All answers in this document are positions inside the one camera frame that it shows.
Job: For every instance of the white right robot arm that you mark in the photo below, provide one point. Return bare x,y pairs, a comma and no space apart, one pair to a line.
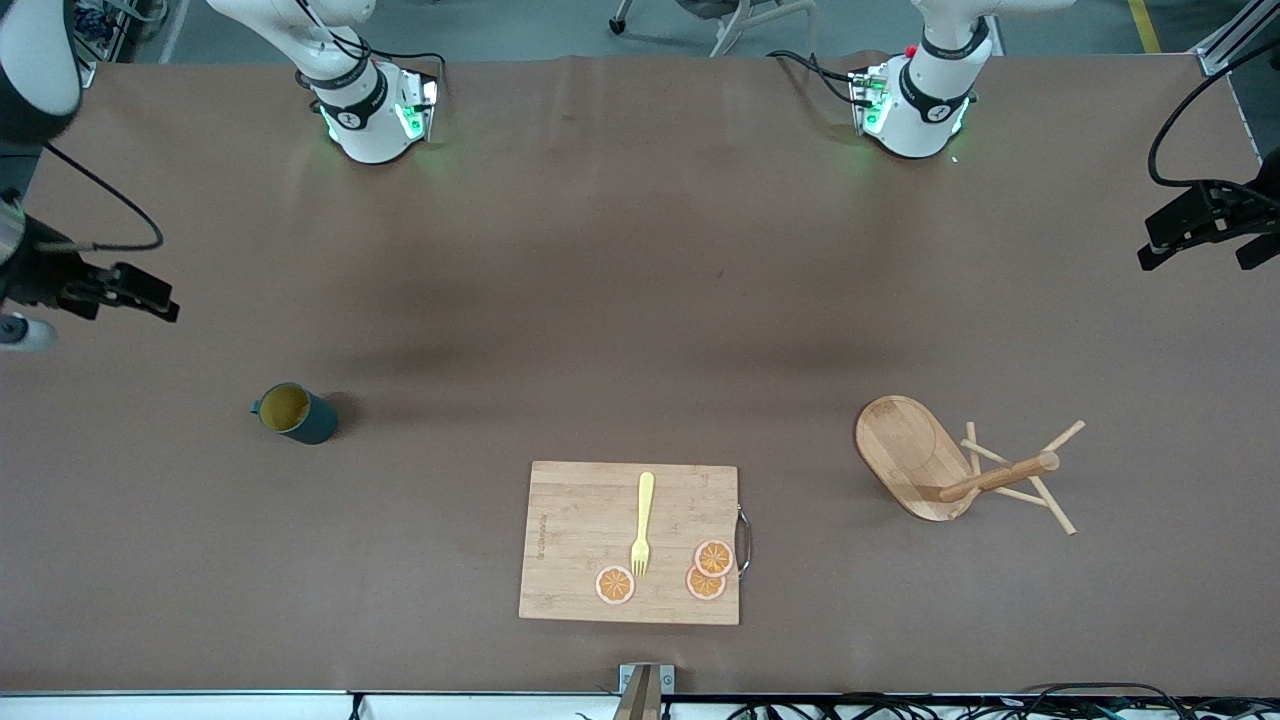
370,130

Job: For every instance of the office chair base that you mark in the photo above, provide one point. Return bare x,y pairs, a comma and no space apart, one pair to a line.
735,25

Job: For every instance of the aluminium camera post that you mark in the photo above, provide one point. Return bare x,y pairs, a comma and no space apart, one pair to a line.
645,690

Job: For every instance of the aluminium frame profile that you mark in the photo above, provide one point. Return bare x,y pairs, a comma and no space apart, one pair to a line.
86,73
1235,40

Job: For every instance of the yellow plastic fork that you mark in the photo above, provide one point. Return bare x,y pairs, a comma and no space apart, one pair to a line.
645,500

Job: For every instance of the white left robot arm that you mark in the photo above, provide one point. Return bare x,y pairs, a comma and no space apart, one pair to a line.
925,125

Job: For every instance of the brown table cover mat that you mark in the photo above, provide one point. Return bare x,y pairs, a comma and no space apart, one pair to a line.
640,300

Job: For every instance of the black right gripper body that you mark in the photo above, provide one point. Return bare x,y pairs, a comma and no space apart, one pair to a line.
40,275

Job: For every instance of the wooden cup rack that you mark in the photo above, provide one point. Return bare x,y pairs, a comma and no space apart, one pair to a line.
905,450

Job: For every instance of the teal cup yellow inside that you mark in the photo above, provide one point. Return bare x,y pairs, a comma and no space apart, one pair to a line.
310,425

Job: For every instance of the bamboo cutting board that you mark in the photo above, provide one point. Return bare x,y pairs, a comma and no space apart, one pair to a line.
580,530

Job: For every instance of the toy orange slice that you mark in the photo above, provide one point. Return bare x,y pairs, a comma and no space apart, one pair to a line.
615,585
700,590
714,557

